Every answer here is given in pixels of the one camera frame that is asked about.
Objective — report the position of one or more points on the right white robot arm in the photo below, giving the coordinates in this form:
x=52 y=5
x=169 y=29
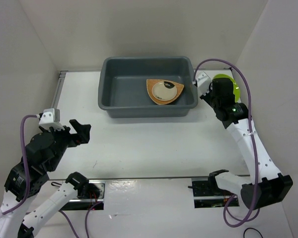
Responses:
x=266 y=185

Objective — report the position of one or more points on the orange woven triangular basket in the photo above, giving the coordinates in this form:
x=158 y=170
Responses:
x=151 y=82

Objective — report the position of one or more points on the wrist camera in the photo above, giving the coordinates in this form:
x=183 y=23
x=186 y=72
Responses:
x=50 y=118
x=202 y=81

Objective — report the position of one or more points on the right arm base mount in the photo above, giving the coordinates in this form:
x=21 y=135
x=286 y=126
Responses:
x=204 y=196

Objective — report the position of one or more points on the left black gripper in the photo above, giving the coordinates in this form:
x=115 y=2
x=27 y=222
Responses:
x=83 y=133

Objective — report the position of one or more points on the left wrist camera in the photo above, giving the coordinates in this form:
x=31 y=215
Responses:
x=50 y=118

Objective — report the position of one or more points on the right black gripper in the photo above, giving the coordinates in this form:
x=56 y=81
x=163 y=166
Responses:
x=205 y=97

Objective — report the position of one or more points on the aluminium table edge rail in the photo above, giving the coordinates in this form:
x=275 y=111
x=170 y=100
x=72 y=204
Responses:
x=58 y=90

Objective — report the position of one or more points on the cream plate with black mark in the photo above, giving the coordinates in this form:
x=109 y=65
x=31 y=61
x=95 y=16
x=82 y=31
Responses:
x=164 y=90

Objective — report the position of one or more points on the grey plastic bin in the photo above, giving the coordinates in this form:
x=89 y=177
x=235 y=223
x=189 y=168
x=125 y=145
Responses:
x=122 y=90

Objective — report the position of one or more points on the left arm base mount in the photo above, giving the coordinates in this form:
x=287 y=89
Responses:
x=94 y=195

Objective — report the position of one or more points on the green round plate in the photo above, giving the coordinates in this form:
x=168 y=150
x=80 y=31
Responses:
x=236 y=89

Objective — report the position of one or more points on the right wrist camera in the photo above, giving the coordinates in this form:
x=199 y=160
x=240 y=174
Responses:
x=202 y=81

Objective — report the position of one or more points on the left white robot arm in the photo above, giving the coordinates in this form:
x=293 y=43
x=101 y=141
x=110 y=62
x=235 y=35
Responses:
x=39 y=157

